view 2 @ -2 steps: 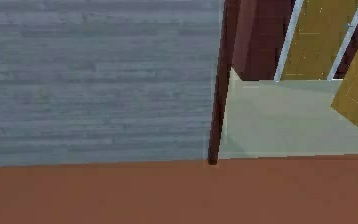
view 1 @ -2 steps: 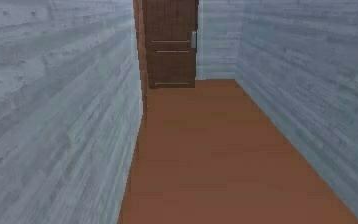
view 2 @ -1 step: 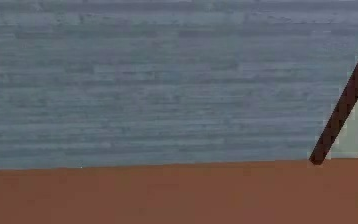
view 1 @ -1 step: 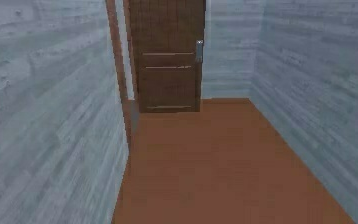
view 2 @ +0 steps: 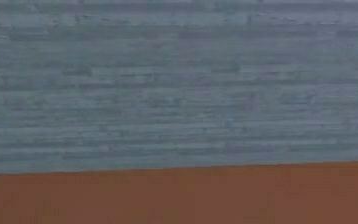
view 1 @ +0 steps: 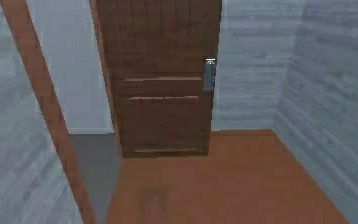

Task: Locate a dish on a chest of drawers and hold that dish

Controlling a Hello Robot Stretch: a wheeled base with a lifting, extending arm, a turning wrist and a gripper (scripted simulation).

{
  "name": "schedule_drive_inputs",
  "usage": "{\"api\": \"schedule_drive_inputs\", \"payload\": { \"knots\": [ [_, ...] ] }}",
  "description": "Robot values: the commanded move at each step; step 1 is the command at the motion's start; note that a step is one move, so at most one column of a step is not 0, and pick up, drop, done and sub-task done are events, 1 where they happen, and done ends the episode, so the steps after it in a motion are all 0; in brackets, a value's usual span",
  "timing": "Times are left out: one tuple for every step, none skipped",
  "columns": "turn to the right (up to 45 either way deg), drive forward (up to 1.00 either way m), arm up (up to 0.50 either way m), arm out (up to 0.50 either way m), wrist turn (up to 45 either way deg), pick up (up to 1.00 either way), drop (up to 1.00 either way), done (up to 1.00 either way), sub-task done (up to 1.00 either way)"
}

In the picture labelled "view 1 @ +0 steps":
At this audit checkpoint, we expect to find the brown wooden door frame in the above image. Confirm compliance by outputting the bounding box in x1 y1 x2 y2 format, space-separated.
0 0 124 224

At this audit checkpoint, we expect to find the silver door handle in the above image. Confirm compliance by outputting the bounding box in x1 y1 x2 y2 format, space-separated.
203 58 217 92

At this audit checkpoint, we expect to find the brown wooden room door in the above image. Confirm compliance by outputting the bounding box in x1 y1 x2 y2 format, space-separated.
95 0 223 159

